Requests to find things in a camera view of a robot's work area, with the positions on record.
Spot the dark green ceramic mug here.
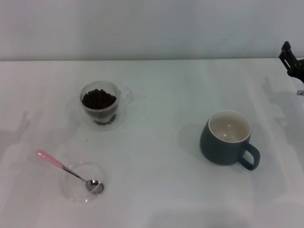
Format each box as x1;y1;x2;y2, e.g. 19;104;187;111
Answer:
199;109;261;171

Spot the dark coffee bean heap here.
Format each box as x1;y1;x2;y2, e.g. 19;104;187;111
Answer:
81;88;118;126

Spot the double-walled glass cup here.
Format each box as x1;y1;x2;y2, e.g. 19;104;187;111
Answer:
79;81;134;131

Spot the clear glass dish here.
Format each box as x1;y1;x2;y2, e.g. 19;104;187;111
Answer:
62;162;109;204

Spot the pink handled metal spoon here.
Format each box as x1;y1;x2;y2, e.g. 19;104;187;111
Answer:
35;149;105;195

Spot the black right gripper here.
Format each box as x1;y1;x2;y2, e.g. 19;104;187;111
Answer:
278;41;304;84

